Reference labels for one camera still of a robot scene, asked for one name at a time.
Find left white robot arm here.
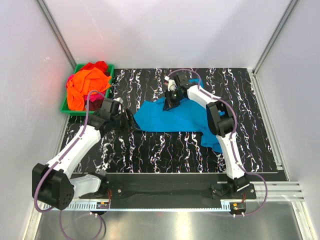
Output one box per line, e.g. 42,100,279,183
31,97,140,213

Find pink t shirt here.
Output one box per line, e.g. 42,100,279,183
65,78,106,102

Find white slotted cable duct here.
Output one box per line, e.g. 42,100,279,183
64,199,231,212

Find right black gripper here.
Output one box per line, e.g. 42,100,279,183
162,89,185,112

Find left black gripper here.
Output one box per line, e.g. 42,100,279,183
111,108,141,137

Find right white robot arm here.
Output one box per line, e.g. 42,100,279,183
163,73,250,199

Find green plastic bin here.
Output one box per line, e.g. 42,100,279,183
60,62,115,116

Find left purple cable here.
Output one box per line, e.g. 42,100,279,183
33,90,108,237

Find orange t shirt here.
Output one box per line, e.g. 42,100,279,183
66,67,112,111

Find blue t shirt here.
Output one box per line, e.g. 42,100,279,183
134,78,223,153

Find purple cable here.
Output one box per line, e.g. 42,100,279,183
166,68,270,217
33,90,108,237

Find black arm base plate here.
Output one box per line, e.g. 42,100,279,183
78,172,257,201

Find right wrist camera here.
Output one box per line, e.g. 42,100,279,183
164,76,177,92

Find red t shirt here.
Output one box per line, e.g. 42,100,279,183
80,61,109,74

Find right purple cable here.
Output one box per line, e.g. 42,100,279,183
166,68,270,217

